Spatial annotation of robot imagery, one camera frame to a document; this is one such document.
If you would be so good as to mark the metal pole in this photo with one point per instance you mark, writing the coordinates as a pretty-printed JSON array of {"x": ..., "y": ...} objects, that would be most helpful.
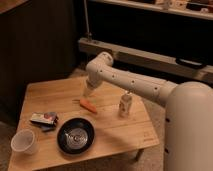
[{"x": 88, "y": 32}]

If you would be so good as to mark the orange pepper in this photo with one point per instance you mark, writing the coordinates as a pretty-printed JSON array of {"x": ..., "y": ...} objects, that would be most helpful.
[{"x": 86, "y": 104}]

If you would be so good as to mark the black handle on bench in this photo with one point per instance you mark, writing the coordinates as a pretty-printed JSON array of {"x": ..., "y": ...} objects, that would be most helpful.
[{"x": 190, "y": 64}]

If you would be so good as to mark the small white bottle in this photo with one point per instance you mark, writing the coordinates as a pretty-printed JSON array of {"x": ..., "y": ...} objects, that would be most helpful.
[{"x": 125, "y": 105}]

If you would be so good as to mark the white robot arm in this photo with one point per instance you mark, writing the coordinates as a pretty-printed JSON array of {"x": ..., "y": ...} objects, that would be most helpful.
[{"x": 188, "y": 107}]

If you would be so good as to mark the black round plate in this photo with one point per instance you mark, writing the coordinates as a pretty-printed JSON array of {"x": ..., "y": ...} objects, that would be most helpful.
[{"x": 75, "y": 136}]

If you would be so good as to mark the white plastic cup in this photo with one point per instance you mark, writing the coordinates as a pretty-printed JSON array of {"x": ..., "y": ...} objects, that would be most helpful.
[{"x": 24, "y": 142}]

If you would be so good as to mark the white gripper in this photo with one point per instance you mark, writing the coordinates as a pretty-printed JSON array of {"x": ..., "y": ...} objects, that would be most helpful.
[{"x": 88, "y": 89}]

